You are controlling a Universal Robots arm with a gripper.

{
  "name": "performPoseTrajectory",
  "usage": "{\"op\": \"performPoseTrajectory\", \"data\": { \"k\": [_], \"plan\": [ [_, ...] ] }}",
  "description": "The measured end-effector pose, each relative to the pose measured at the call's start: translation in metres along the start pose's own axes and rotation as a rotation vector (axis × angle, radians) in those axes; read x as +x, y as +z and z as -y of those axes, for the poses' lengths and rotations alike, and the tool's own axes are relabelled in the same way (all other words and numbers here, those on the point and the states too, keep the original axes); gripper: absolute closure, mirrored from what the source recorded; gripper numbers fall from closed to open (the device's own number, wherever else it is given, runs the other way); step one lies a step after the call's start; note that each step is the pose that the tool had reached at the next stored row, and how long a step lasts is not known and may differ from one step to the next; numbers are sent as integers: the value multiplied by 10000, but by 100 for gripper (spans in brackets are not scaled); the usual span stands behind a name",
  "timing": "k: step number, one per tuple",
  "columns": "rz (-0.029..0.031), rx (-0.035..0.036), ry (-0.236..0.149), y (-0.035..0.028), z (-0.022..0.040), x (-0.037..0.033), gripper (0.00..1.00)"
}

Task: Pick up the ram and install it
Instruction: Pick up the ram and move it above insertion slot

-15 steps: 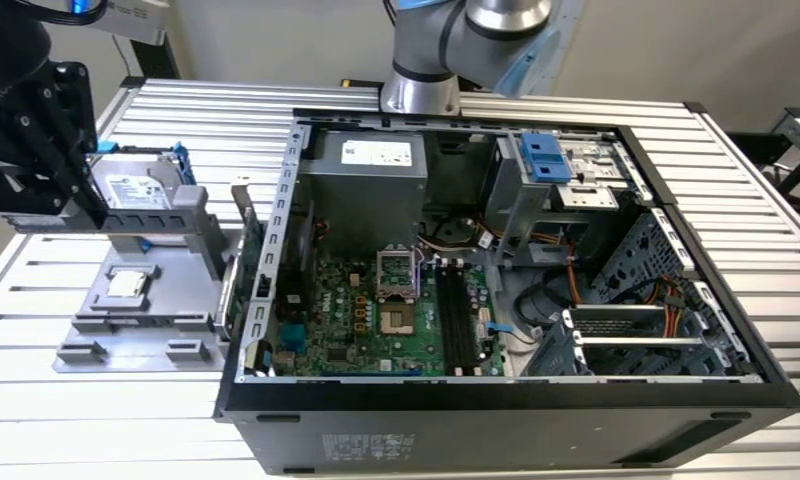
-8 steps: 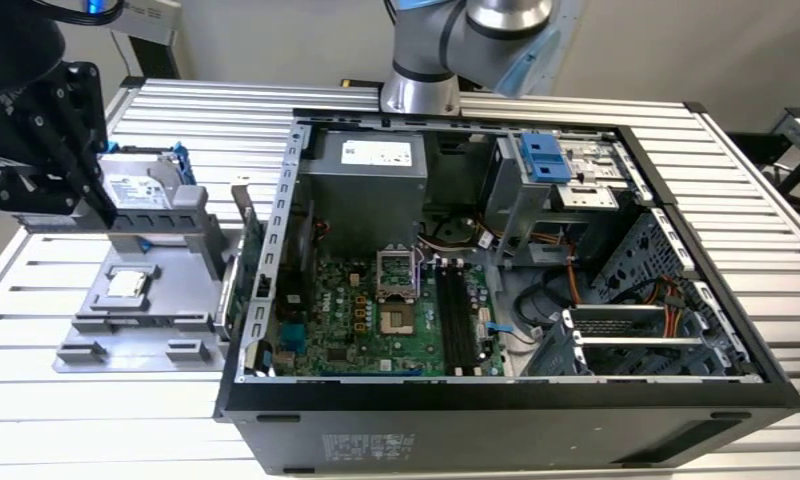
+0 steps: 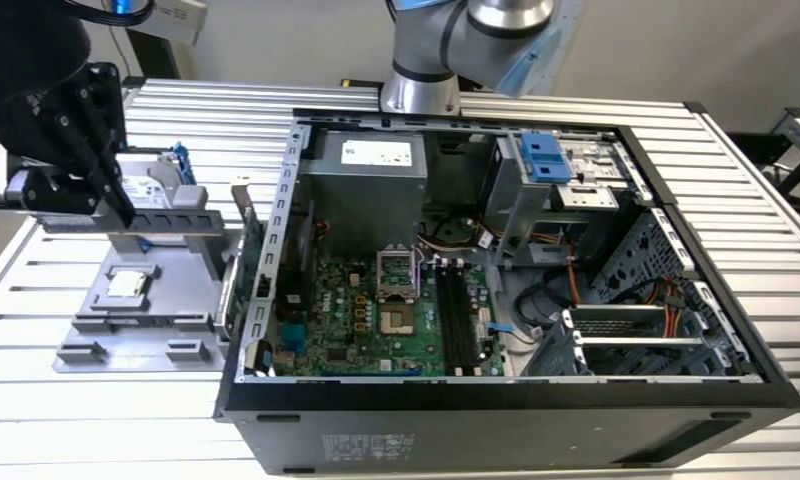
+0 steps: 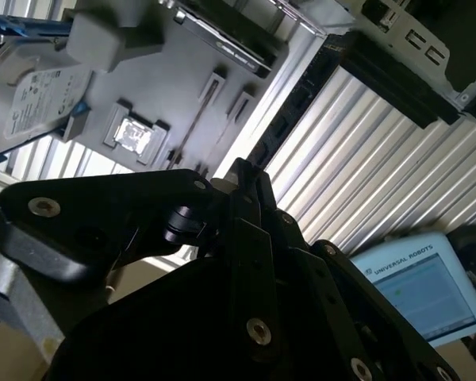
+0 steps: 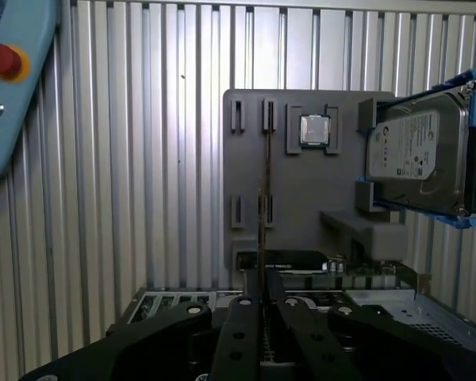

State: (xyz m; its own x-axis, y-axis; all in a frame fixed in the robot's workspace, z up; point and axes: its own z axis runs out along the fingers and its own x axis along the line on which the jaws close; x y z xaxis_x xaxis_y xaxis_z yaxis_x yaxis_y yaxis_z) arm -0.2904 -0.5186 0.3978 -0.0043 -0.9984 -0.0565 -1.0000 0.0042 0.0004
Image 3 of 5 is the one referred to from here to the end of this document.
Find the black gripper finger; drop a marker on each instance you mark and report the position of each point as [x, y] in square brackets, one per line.
[73, 115]
[53, 192]

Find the RAM stick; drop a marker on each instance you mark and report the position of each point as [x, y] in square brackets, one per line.
[173, 220]
[142, 318]

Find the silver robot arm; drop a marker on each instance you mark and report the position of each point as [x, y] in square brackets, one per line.
[426, 40]

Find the black RAM slot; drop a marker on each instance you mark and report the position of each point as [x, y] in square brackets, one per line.
[453, 320]
[446, 320]
[468, 320]
[461, 320]

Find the silver hard disk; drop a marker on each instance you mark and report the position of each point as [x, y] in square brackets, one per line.
[153, 190]

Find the silver CPU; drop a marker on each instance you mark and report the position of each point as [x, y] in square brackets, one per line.
[128, 285]

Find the grey parts rack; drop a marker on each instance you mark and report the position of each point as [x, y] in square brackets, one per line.
[186, 285]

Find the green graphics card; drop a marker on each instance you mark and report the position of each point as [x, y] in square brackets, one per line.
[249, 240]

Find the grey power supply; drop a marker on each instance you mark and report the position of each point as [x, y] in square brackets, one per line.
[366, 205]

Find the green motherboard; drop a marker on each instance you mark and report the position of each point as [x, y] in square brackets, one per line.
[336, 305]

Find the CPU socket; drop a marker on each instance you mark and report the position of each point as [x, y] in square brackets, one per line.
[397, 324]

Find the silver drive cage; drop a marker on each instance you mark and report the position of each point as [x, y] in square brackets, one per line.
[513, 210]

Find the blue drive latch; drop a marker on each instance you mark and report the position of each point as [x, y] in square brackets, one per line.
[549, 172]
[540, 147]

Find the black PC case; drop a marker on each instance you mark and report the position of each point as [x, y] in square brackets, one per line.
[506, 435]

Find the metal disk bay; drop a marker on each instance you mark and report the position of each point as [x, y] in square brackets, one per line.
[640, 341]

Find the black post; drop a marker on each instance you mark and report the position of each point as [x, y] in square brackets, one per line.
[156, 60]

